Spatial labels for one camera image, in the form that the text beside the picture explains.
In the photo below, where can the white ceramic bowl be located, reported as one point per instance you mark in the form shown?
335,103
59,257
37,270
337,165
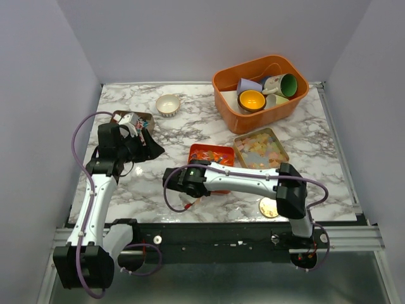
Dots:
168,105

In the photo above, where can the lavender cup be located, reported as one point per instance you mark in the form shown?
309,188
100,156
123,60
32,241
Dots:
248,85

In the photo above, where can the blue cup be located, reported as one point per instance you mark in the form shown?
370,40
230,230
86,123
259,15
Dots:
264,80

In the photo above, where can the floral mug green inside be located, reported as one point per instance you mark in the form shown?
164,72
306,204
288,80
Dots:
284,85

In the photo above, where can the aluminium rail frame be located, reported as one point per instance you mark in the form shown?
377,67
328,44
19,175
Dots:
346,228

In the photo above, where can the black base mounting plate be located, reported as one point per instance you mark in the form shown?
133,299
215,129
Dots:
131,244

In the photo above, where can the large orange plastic bin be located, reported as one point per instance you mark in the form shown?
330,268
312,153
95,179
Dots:
225,86

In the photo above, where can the orange square candy tray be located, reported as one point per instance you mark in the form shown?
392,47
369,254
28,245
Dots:
223,155

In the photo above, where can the clear glass jar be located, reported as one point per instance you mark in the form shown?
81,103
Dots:
188,201

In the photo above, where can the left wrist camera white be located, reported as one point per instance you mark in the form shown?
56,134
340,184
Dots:
127,123

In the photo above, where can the gold round jar lid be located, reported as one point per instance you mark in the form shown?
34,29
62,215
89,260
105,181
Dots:
268,208

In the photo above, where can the cream cup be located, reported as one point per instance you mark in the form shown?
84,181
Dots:
273,100

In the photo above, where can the yellow inside bowl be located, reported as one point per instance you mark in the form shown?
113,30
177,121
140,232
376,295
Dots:
251,101

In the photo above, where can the brown tray with lollipops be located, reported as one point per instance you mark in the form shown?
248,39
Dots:
140,120

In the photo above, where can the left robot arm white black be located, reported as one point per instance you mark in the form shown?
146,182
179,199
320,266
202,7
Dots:
89,257

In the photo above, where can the gold tin with popsicle candies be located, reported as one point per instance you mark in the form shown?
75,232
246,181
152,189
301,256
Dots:
260,149

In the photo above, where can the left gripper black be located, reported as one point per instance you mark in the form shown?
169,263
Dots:
151,151

